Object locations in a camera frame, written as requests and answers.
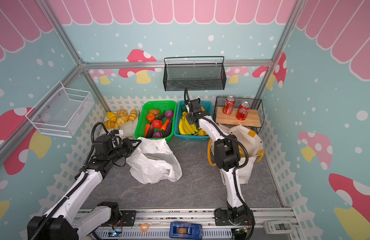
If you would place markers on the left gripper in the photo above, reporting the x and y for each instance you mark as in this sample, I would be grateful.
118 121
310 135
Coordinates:
128 143

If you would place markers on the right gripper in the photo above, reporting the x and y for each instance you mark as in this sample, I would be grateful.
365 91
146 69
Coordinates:
192 106

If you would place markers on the white plastic grocery bag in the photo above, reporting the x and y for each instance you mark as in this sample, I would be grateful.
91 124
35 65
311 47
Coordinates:
153 161

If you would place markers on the white canvas tote bag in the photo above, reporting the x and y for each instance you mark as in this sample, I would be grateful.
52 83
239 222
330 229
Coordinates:
253 144

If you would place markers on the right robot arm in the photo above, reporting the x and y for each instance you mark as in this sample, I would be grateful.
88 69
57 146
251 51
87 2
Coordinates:
229 156

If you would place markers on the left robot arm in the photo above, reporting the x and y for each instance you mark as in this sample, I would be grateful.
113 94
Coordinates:
58 223

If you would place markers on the teal plastic basket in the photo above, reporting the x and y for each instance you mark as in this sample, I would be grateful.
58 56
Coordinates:
182 112

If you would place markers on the banana bunch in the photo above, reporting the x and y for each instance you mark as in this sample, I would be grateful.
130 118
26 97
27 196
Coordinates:
186 128

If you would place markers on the purple onion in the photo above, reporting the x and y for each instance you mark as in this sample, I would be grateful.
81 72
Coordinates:
169 114

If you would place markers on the white cutting board tray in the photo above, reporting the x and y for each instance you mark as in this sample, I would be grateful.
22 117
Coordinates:
126 122

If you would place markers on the bread loaf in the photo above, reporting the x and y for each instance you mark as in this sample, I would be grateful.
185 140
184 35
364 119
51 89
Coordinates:
111 117

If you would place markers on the dark purple eggplant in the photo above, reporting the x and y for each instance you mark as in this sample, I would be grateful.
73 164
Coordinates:
168 130

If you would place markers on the green plastic basket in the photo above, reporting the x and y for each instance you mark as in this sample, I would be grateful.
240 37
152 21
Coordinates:
163 106

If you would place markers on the left red cola can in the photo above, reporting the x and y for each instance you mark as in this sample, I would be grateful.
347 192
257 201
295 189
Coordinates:
228 105

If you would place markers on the red cola can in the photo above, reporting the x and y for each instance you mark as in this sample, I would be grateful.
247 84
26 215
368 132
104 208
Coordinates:
243 110
228 105

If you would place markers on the small orange carrot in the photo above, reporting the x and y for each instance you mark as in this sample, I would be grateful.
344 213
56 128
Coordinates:
165 125

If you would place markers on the brown potato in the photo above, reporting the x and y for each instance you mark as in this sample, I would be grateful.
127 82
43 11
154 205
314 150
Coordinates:
155 112

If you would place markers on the red tomato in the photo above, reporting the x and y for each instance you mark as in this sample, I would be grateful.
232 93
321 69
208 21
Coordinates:
157 124

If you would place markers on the long orange carrot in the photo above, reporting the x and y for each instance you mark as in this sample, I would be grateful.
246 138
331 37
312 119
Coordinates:
147 128

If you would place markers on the right red cola can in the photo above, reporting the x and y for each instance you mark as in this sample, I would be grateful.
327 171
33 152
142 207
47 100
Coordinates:
243 110

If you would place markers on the orange rubber band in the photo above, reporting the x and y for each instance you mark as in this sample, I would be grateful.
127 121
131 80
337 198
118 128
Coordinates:
144 228

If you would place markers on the blue tape dispenser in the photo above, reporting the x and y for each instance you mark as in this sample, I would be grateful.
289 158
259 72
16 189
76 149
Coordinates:
186 231

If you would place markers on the black mesh wall basket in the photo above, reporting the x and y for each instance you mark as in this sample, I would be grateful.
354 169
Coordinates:
200 73

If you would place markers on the black wire wooden shelf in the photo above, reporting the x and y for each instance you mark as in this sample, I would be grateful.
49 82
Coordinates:
254 120

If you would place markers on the white wire wall basket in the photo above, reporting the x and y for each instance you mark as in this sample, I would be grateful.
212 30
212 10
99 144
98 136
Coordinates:
61 111

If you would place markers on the grey switch box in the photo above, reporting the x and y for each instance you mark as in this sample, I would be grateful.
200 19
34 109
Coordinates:
278 227

